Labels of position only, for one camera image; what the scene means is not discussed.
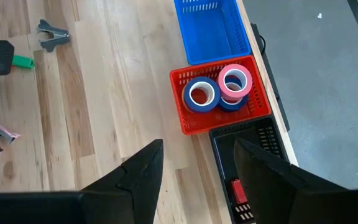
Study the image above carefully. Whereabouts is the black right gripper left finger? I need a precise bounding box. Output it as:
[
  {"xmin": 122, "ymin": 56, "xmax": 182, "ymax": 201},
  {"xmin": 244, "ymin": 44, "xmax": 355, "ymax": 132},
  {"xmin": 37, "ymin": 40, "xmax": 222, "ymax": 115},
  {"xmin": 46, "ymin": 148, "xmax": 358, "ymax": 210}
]
[{"xmin": 81, "ymin": 139, "xmax": 164, "ymax": 224}]

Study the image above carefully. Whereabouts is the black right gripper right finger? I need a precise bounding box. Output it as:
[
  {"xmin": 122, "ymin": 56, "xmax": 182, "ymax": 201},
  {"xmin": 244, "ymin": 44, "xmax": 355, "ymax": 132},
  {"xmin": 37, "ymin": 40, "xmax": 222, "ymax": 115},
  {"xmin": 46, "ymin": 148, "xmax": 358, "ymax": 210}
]
[{"xmin": 234, "ymin": 139, "xmax": 347, "ymax": 224}]

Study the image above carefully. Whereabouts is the green mini stapler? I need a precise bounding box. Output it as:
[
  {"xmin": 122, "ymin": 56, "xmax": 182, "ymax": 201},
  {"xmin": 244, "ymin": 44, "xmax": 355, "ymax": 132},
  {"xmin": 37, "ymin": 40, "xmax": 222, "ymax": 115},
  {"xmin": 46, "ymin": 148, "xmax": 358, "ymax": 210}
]
[{"xmin": 11, "ymin": 54, "xmax": 36, "ymax": 70}]

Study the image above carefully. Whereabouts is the red mini stapler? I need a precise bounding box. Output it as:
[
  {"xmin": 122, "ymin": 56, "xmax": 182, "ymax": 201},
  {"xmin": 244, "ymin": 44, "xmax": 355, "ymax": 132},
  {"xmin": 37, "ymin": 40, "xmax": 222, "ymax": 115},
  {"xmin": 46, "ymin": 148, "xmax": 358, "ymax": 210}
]
[{"xmin": 231, "ymin": 178, "xmax": 249, "ymax": 205}]

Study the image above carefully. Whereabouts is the grey staple remover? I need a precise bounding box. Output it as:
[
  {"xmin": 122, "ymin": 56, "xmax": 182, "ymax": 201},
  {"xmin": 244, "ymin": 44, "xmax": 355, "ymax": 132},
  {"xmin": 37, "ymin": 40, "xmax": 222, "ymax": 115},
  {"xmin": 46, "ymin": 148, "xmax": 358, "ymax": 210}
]
[{"xmin": 35, "ymin": 19, "xmax": 71, "ymax": 54}]

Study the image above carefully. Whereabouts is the violet blue tape roll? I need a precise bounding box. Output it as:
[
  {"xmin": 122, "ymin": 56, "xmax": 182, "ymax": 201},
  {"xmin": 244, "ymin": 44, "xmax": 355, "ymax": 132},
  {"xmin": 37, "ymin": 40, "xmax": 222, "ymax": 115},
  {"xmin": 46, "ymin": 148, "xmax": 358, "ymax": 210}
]
[{"xmin": 181, "ymin": 75, "xmax": 221, "ymax": 114}]

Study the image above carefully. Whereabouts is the pink tape roll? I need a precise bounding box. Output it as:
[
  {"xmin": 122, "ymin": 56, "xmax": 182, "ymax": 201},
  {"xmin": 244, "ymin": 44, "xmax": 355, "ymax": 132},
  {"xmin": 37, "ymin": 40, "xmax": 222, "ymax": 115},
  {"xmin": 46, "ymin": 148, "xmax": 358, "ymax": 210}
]
[{"xmin": 217, "ymin": 63, "xmax": 254, "ymax": 101}]

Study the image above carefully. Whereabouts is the dark blue tape roll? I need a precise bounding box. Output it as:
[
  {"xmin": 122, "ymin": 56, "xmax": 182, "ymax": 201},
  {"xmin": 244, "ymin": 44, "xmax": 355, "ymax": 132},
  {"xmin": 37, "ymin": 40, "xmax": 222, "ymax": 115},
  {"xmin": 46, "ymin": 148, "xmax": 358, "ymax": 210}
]
[{"xmin": 218, "ymin": 77, "xmax": 249, "ymax": 113}]

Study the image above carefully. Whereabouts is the black plastic basket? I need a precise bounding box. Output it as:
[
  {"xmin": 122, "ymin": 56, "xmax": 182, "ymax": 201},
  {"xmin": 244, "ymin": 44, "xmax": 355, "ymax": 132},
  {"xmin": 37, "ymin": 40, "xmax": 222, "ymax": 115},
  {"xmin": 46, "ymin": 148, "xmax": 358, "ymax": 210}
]
[{"xmin": 208, "ymin": 115, "xmax": 290, "ymax": 224}]

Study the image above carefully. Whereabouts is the red plastic basket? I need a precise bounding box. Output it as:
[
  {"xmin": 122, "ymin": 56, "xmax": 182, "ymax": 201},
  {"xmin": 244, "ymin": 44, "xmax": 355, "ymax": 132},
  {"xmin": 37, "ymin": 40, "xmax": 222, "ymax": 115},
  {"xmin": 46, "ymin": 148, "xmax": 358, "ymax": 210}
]
[{"xmin": 168, "ymin": 55, "xmax": 272, "ymax": 136}]

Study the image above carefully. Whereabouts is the blue plastic basket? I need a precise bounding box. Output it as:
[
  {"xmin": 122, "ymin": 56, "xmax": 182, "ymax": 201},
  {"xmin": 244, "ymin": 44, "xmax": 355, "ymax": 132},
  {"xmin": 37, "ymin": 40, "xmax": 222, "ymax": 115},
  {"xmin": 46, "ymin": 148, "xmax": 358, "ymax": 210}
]
[{"xmin": 173, "ymin": 0, "xmax": 252, "ymax": 66}]

